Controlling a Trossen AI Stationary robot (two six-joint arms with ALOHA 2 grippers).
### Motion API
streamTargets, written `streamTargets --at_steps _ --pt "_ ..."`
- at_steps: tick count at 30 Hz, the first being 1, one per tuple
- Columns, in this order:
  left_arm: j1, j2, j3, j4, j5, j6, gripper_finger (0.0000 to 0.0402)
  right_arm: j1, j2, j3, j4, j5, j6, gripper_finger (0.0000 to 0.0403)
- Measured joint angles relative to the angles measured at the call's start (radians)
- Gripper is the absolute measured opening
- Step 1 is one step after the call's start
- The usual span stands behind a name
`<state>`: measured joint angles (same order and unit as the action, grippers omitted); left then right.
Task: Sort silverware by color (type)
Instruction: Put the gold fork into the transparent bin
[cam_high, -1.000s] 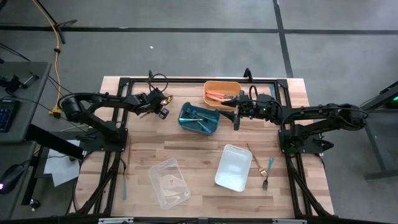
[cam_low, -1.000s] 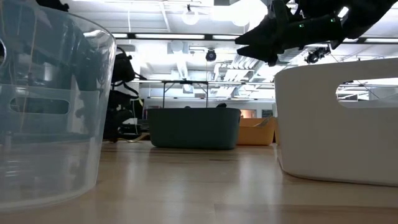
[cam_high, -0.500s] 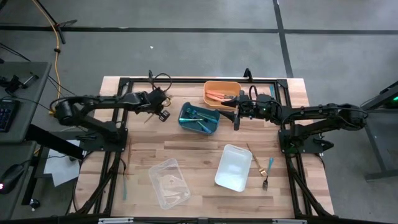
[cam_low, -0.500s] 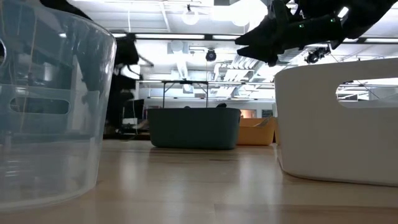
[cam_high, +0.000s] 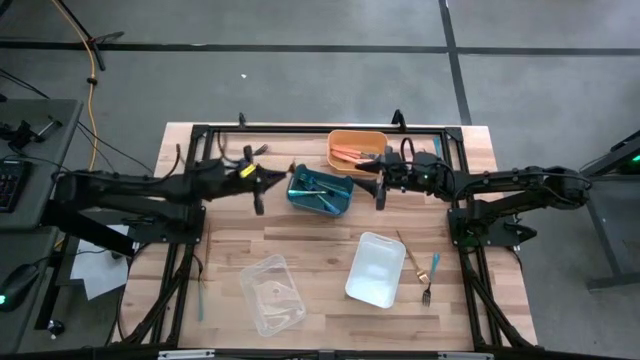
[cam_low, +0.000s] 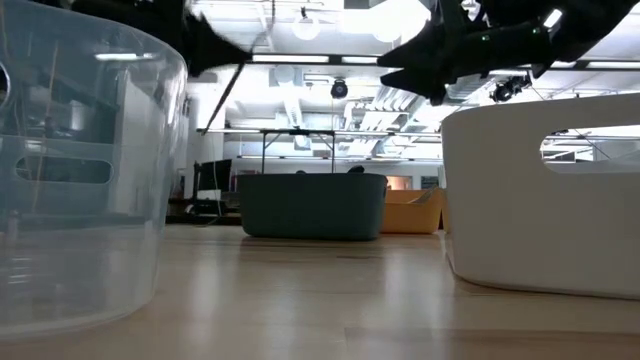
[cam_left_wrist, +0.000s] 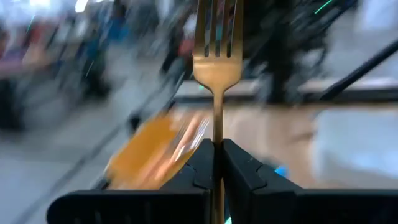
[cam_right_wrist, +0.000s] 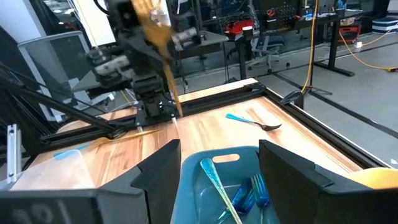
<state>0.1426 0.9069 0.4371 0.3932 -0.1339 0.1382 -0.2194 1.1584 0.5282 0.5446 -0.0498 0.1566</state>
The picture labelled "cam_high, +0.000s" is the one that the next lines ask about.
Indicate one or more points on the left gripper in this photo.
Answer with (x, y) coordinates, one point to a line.
(225, 177)

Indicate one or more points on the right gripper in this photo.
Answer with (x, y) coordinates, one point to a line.
(420, 175)

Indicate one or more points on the teal plastic bin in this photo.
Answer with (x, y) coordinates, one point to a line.
(296, 199)

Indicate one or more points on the pale teal metallic utensil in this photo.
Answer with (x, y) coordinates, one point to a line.
(305, 192)

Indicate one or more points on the teal iridescent fork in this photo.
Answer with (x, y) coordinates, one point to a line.
(330, 189)

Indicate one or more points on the blue metallic utensil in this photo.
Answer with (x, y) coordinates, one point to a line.
(330, 205)

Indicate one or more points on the thin gold utensil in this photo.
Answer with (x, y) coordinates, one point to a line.
(208, 250)

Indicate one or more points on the clear plastic bin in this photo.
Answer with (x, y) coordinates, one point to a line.
(272, 300)

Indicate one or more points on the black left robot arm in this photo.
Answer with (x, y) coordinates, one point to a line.
(125, 187)

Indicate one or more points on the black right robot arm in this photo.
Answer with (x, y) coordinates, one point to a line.
(525, 182)

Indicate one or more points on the orange plastic bin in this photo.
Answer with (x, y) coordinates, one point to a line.
(360, 139)

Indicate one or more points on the black clamp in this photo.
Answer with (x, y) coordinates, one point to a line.
(398, 119)
(242, 120)

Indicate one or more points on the white plastic bin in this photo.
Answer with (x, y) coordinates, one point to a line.
(375, 272)

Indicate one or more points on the black desk leg bar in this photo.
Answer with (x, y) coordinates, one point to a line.
(85, 227)

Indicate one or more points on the black tripod stand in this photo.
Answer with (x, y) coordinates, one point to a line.
(107, 36)

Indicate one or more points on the grey desk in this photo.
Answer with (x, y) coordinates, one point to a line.
(50, 150)
(20, 240)

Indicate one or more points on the dark metal stand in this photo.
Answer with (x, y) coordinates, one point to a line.
(620, 152)

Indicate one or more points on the black clamp device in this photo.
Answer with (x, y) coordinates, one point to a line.
(22, 132)

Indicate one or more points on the black backlit keyboard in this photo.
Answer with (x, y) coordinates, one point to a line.
(10, 185)

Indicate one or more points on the black caster wheel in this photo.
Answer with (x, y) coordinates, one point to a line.
(56, 328)

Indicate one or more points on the black computer mouse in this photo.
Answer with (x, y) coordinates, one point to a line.
(17, 285)

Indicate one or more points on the black aluminium table frame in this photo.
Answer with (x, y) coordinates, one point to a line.
(300, 129)

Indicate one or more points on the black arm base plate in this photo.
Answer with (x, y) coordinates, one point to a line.
(142, 235)
(505, 237)

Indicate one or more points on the silver metal bracket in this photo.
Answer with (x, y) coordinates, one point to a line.
(465, 356)
(185, 355)

